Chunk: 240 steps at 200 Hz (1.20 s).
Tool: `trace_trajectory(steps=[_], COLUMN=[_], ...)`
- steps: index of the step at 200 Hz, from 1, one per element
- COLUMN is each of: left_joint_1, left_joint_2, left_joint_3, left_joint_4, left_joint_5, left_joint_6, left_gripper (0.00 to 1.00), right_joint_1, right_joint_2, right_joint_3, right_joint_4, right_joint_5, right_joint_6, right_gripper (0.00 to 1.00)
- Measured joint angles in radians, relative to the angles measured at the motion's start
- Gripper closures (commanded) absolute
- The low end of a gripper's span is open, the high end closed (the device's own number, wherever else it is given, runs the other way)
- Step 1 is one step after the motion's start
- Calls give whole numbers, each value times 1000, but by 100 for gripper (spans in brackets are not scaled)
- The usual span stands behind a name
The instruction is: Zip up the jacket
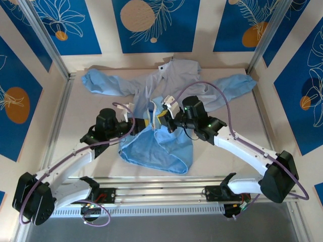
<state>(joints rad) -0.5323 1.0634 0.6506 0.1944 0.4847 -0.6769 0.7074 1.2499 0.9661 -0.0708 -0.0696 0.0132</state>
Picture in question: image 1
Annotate light blue zip jacket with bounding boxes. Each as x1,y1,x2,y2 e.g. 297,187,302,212
81,59,257,175

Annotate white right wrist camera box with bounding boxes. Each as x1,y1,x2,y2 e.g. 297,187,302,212
163,95,181,117

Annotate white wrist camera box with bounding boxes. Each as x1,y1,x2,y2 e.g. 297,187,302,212
120,102,135,122
163,95,181,117

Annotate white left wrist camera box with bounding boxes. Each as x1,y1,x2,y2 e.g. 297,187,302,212
120,102,135,122

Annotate aluminium side rail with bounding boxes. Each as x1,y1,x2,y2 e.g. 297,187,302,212
247,72,281,162
37,73,77,177

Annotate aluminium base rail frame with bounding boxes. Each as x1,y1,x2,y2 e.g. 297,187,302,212
21,176,301,209

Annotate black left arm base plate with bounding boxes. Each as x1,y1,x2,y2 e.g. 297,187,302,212
89,188,117,204

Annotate white slotted cable duct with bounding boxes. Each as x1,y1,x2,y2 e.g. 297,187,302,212
50,204,226,219

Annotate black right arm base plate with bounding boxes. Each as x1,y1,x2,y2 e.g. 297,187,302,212
204,185,252,202

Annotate aluminium corner post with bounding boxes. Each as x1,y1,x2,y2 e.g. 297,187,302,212
247,0,291,76
18,0,76,81

